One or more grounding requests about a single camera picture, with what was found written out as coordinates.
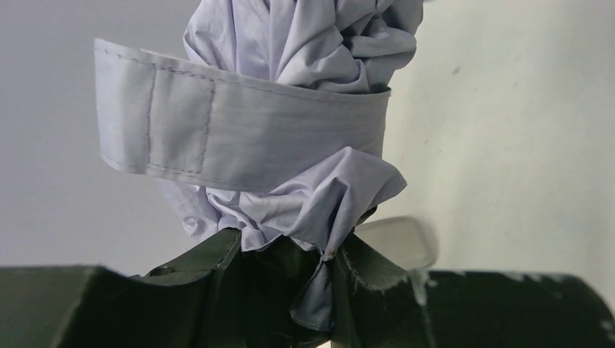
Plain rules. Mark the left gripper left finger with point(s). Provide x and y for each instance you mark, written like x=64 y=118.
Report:
x=214 y=295

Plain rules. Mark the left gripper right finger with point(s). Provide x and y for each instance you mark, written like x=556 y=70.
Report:
x=379 y=304

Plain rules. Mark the lavender folding umbrella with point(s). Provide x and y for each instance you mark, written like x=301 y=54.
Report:
x=274 y=125

